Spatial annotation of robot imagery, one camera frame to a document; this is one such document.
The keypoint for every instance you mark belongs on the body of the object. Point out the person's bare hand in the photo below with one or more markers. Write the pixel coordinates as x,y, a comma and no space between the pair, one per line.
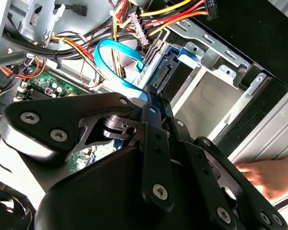
278,177

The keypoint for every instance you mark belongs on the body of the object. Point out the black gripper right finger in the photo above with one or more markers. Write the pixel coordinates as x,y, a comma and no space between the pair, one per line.
206,167

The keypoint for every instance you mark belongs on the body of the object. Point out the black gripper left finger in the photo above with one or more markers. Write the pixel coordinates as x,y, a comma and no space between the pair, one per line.
62,112

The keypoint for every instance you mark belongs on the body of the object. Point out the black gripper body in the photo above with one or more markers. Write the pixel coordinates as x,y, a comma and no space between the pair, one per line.
98,196

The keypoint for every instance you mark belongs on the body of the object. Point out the hard disk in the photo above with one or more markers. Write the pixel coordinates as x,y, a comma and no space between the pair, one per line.
185,54

